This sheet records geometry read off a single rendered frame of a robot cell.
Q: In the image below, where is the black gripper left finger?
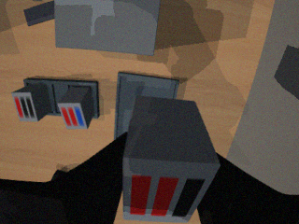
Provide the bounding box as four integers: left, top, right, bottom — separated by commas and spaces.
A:
0, 132, 127, 224

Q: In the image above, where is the beige flat panel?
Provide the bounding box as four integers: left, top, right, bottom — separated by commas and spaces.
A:
225, 0, 299, 195

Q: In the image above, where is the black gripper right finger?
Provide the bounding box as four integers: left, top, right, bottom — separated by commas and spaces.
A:
197, 152, 299, 224

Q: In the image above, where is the dark grey tray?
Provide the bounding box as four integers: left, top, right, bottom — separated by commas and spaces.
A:
113, 72, 180, 141

